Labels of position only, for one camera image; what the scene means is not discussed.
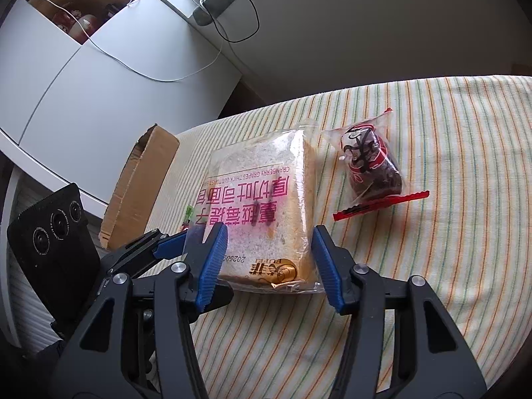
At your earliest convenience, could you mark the black camera box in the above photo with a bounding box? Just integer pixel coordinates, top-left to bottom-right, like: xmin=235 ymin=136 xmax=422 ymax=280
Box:
xmin=7 ymin=183 xmax=101 ymax=339

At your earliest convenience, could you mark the brown cardboard box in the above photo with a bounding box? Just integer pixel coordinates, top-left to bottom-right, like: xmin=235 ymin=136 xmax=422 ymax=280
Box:
xmin=99 ymin=124 xmax=180 ymax=250

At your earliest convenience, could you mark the light green candy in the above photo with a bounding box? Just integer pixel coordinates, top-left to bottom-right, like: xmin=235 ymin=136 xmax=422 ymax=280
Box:
xmin=180 ymin=205 xmax=194 ymax=231

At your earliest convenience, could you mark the striped tablecloth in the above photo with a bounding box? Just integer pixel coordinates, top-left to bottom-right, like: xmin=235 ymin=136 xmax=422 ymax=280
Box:
xmin=148 ymin=76 xmax=531 ymax=398

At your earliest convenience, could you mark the white cable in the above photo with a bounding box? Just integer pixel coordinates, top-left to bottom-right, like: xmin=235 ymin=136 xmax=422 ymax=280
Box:
xmin=29 ymin=0 xmax=224 ymax=83

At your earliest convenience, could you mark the dark snack bag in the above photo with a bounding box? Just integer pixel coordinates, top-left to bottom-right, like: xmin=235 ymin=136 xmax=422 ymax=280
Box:
xmin=323 ymin=107 xmax=430 ymax=221

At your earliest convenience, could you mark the bagged sliced bread loaf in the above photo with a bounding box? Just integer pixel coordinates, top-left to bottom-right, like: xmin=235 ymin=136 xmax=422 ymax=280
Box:
xmin=186 ymin=120 xmax=321 ymax=294

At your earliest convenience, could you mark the white cabinet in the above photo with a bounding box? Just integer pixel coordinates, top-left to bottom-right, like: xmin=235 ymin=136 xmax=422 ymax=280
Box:
xmin=1 ymin=0 xmax=241 ymax=216

